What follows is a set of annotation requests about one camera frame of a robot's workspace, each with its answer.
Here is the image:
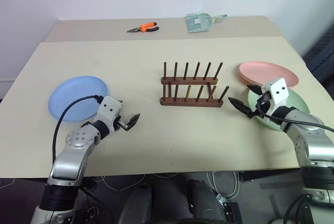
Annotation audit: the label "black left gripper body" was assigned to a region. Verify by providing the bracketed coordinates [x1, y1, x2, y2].
[113, 114, 129, 131]

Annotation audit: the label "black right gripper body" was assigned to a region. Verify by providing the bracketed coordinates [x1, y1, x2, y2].
[249, 100, 275, 121]

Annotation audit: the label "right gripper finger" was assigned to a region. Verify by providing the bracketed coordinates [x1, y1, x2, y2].
[246, 84, 265, 97]
[228, 97, 256, 120]

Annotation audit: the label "wooden dish rack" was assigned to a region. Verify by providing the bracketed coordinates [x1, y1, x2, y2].
[159, 61, 231, 108]

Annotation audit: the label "pink plate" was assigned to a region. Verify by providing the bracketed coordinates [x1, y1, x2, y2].
[238, 61, 299, 89]

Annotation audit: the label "green plate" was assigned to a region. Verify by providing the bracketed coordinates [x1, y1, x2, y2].
[247, 87, 311, 132]

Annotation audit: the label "blue plate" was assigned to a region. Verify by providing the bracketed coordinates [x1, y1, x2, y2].
[47, 75, 110, 124]

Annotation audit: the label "dark rounded shape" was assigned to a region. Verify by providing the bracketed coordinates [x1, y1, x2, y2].
[186, 179, 225, 224]
[119, 182, 154, 224]

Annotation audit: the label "dark ribbed fabric object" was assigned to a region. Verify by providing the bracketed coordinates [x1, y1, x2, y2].
[303, 25, 334, 84]

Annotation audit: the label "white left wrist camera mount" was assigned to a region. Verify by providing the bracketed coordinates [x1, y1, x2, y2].
[96, 96, 124, 134]

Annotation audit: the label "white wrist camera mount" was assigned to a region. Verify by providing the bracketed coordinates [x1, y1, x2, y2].
[260, 77, 289, 110]
[96, 96, 124, 134]

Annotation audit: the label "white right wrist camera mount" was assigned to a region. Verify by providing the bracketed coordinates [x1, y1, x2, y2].
[260, 77, 289, 110]

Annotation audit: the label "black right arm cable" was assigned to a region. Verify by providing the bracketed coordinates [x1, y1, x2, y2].
[256, 103, 334, 134]

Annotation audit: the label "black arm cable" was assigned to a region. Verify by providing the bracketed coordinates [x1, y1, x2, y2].
[52, 95, 103, 166]
[256, 103, 334, 134]

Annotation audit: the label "white cable under table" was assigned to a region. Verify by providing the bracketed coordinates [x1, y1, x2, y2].
[206, 170, 242, 201]
[93, 172, 181, 191]

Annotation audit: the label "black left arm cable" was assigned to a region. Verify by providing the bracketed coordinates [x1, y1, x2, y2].
[52, 95, 103, 166]

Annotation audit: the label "black table frame bar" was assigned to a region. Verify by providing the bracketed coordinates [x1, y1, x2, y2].
[239, 168, 301, 183]

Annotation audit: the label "orange handled pliers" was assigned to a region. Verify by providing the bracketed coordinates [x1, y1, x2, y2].
[126, 21, 160, 33]

